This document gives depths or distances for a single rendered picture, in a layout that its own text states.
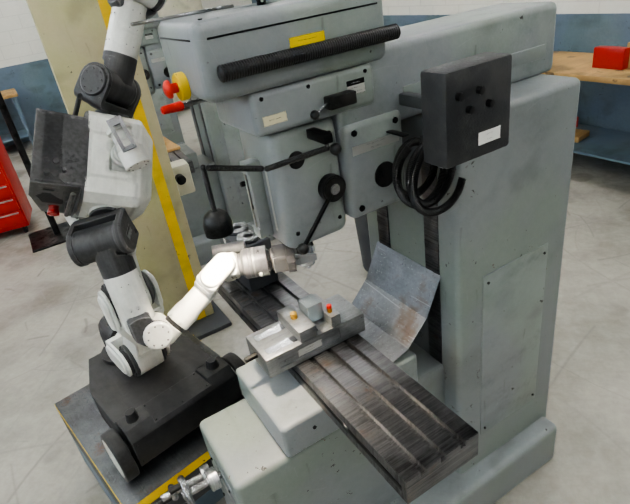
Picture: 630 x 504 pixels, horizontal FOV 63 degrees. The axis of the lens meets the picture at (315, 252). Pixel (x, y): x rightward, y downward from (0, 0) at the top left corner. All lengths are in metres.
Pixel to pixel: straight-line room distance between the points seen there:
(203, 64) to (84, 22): 1.85
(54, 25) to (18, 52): 7.30
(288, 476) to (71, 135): 1.14
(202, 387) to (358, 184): 1.11
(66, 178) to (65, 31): 1.55
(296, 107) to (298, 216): 0.27
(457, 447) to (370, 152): 0.76
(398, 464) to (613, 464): 1.42
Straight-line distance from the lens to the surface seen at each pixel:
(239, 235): 1.97
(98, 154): 1.48
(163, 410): 2.10
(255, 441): 1.71
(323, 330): 1.61
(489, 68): 1.23
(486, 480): 2.22
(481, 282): 1.68
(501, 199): 1.61
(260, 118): 1.19
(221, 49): 1.13
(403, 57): 1.40
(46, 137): 1.49
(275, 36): 1.18
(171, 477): 2.13
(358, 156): 1.35
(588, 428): 2.71
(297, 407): 1.60
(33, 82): 10.23
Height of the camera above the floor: 1.96
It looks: 29 degrees down
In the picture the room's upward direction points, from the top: 9 degrees counter-clockwise
